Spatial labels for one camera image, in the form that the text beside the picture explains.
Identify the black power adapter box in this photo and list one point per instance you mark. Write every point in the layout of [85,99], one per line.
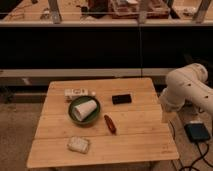
[197,132]

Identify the black rectangular phone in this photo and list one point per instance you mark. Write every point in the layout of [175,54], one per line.
[120,99]

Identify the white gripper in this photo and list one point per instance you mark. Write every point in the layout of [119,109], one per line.
[168,116]

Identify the wooden folding table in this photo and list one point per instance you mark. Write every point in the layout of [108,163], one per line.
[140,133]

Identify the white box with label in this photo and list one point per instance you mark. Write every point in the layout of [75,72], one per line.
[75,93]

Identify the white paper cup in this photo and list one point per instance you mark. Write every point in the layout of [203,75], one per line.
[83,110]

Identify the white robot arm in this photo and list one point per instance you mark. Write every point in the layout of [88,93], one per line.
[187,84]

